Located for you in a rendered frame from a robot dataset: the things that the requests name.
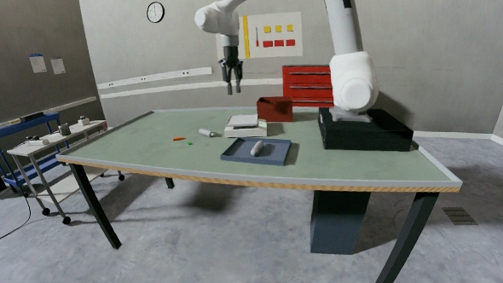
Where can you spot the red open box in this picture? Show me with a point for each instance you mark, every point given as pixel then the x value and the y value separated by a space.
pixel 275 108

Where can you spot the white digital scale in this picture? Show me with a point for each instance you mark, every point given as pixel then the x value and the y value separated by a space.
pixel 245 125

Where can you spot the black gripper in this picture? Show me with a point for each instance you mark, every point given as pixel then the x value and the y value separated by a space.
pixel 229 54

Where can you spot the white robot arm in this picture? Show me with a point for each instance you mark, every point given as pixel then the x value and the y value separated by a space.
pixel 354 81

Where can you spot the white gas cylinder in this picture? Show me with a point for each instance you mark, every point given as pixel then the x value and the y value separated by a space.
pixel 206 132

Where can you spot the grey gas cylinder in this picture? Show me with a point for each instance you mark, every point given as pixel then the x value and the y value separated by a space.
pixel 257 148

